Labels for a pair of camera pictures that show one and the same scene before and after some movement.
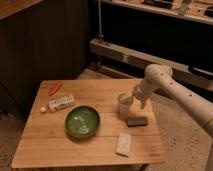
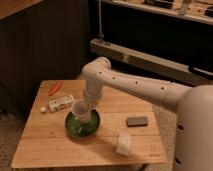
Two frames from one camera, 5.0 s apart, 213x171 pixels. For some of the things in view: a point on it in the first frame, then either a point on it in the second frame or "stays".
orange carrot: (55, 88) stays
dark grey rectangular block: (136, 121) stays
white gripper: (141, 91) to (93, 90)
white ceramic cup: (124, 102) to (82, 110)
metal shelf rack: (133, 35) stays
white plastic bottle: (57, 104) stays
